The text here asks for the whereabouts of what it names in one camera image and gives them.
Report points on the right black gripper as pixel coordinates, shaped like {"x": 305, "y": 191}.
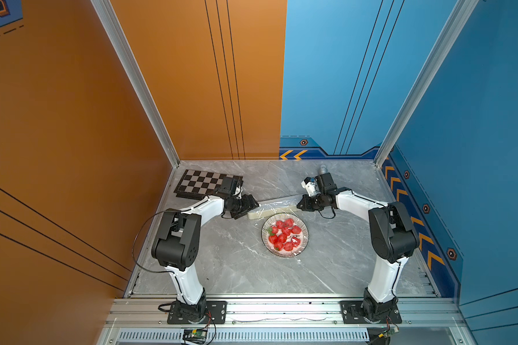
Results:
{"x": 306, "y": 205}

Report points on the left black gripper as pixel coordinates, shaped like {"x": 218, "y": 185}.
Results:
{"x": 249, "y": 205}

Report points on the cream plastic wrap dispenser box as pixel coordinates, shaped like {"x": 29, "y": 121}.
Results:
{"x": 285, "y": 205}

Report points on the patterned plate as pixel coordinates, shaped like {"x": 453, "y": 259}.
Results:
{"x": 278, "y": 216}

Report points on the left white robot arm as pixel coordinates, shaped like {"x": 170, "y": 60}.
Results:
{"x": 176, "y": 245}

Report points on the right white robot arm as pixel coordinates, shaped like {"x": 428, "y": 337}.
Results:
{"x": 393, "y": 238}

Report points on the silver microphone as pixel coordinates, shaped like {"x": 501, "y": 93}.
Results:
{"x": 323, "y": 169}

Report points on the red strawberries pile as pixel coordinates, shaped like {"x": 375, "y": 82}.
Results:
{"x": 285, "y": 236}

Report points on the black white chessboard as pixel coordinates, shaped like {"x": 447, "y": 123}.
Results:
{"x": 196, "y": 184}

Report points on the left green circuit board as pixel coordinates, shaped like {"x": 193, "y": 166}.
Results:
{"x": 195, "y": 336}

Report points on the green circuit board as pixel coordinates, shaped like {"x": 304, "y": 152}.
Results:
{"x": 195, "y": 336}
{"x": 382, "y": 336}

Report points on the right green circuit board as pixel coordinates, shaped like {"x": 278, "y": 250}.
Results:
{"x": 382, "y": 336}

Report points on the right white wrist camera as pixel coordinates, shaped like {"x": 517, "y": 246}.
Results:
{"x": 310, "y": 186}

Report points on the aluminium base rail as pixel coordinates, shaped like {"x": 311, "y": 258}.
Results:
{"x": 283, "y": 319}

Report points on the left aluminium frame post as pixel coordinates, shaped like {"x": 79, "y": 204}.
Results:
{"x": 113, "y": 28}

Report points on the aluminium frame post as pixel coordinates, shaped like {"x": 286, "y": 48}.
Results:
{"x": 454, "y": 25}
{"x": 113, "y": 28}

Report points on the right aluminium frame post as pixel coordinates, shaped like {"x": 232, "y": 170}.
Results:
{"x": 454, "y": 25}

